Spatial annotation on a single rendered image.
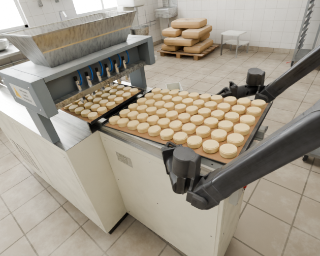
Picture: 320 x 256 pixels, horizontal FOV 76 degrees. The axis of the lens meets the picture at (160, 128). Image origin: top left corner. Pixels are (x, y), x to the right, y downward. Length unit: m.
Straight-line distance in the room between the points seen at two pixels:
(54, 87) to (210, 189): 0.79
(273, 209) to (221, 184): 1.31
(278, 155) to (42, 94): 0.81
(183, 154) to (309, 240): 1.35
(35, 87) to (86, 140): 0.35
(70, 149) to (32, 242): 1.02
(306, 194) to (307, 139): 1.58
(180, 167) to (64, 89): 0.72
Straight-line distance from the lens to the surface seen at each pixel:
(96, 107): 1.14
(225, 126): 0.74
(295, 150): 0.42
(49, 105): 0.94
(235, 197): 0.84
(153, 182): 1.01
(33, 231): 1.98
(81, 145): 1.08
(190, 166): 0.52
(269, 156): 0.43
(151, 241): 1.60
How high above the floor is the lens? 1.43
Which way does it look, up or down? 35 degrees down
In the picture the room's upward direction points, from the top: 8 degrees counter-clockwise
